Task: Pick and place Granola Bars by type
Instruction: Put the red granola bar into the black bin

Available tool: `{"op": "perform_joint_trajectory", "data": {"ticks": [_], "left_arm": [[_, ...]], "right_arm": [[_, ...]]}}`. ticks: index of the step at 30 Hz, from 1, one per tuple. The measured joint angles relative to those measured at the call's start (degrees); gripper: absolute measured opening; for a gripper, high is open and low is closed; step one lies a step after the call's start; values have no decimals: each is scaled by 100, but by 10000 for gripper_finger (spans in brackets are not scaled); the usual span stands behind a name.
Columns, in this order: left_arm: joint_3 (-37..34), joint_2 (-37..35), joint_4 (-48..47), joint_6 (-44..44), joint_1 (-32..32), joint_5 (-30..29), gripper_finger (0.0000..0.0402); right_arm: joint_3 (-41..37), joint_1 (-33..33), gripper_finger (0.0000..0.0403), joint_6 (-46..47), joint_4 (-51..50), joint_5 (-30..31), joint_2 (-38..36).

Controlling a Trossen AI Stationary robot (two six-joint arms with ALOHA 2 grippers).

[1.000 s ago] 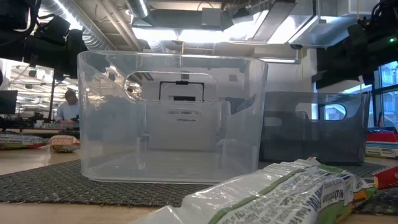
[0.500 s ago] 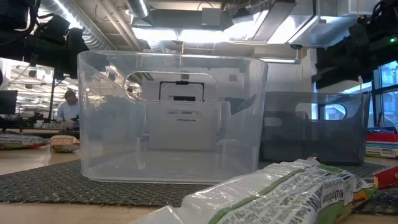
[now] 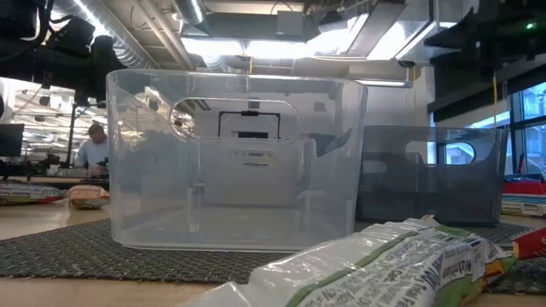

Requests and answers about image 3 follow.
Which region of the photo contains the smoky grey plastic bin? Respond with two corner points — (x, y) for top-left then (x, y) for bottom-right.
(356, 125), (509, 227)

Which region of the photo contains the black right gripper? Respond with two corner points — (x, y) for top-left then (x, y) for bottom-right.
(424, 6), (515, 65)

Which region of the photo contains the dark woven placemat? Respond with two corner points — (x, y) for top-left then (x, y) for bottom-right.
(0, 217), (546, 295)

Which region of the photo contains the clear plastic bin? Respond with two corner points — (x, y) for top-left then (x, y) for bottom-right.
(105, 68), (369, 252)
(198, 135), (319, 210)

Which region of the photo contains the person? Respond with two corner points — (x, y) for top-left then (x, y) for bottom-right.
(75, 123), (110, 177)

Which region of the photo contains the orange granola bar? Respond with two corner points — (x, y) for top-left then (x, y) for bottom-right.
(67, 184), (111, 211)

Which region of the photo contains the black computer monitor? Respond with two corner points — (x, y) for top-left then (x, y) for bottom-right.
(0, 123), (26, 158)

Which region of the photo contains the dark workbench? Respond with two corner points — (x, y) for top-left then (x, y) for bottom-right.
(0, 168), (110, 191)

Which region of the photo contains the ceiling strip lamp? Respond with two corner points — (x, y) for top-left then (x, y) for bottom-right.
(353, 78), (414, 89)

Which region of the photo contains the red bag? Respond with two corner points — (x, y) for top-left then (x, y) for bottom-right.
(502, 181), (546, 196)

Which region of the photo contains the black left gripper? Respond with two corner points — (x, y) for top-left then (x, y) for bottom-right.
(45, 14), (125, 103)

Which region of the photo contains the black rectangular frame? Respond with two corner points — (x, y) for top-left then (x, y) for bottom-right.
(218, 110), (282, 141)

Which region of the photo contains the grey ceiling box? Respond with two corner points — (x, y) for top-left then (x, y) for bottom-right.
(276, 10), (305, 38)

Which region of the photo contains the white green red granola bar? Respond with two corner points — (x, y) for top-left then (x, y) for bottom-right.
(0, 182), (67, 206)

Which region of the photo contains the large rectangular metal duct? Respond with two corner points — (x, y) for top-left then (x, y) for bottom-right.
(306, 0), (479, 61)

